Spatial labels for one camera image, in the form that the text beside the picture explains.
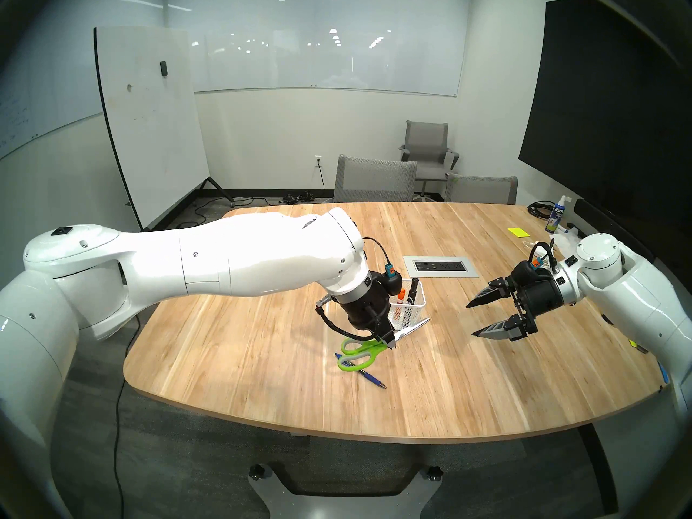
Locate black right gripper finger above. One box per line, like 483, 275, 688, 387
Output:
466, 277, 514, 308
471, 314, 526, 341

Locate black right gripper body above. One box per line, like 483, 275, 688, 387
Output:
508, 277, 565, 340

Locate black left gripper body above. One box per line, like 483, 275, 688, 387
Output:
338, 285, 398, 343

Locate green handled scissors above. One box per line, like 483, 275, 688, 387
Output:
338, 318, 431, 371

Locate white mesh pen holder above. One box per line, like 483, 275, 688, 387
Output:
389, 277, 426, 331

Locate blue ballpoint pen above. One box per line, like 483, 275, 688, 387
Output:
335, 352, 388, 390

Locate grey table power outlet panel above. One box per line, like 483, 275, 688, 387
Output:
403, 256, 480, 279

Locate whiteboard cleaner spray bottle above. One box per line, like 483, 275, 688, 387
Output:
544, 194, 571, 234

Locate black video sound bar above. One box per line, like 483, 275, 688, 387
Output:
574, 198, 656, 270

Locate grey mesh-back chair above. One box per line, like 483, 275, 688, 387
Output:
444, 173, 519, 205
333, 154, 418, 204

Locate grey armrest swivel chair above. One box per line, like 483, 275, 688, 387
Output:
398, 120, 461, 201

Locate rolling whiteboard on stand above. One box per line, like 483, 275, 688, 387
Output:
94, 26, 236, 232

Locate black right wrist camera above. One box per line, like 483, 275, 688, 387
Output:
511, 259, 552, 286

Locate right camera cable orange plug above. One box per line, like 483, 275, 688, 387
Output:
529, 241, 558, 269

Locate camera cable orange plug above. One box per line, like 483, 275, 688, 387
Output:
529, 241, 558, 269
361, 237, 395, 275

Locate black left gripper cable loop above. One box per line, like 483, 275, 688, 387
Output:
315, 295, 360, 340

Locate left camera cable orange plug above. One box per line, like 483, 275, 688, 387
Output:
361, 237, 395, 275

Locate large black wall screen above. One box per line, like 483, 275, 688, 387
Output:
517, 0, 692, 254

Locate wall mounted glass whiteboard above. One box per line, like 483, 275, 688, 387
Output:
192, 0, 467, 98

